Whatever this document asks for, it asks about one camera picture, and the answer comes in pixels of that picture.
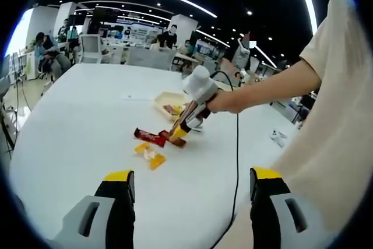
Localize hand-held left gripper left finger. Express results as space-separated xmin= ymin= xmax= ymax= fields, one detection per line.
xmin=52 ymin=169 xmax=136 ymax=249

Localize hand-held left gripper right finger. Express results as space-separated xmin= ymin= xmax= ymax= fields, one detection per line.
xmin=249 ymin=166 xmax=330 ymax=249

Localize orange red food bar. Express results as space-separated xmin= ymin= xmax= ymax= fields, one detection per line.
xmin=159 ymin=129 xmax=187 ymax=148

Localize pile of assorted food packets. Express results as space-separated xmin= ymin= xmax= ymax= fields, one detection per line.
xmin=163 ymin=103 xmax=184 ymax=115

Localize cream hexagonal container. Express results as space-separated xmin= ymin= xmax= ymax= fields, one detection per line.
xmin=153 ymin=91 xmax=187 ymax=123

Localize dark red food bar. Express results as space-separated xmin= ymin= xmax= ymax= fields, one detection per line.
xmin=133 ymin=127 xmax=167 ymax=147

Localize yellow white food packet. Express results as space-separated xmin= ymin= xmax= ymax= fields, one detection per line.
xmin=133 ymin=142 xmax=167 ymax=171

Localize person's right hand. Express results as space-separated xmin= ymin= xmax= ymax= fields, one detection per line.
xmin=203 ymin=90 xmax=243 ymax=118

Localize small white table device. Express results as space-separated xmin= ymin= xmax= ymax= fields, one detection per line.
xmin=268 ymin=128 xmax=288 ymax=148

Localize white office chair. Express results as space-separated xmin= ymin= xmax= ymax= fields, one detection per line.
xmin=79 ymin=33 xmax=105 ymax=65

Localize black floor tripod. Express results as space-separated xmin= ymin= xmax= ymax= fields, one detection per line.
xmin=0 ymin=106 xmax=18 ymax=156

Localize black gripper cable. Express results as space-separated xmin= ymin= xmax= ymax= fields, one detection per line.
xmin=209 ymin=71 xmax=241 ymax=249

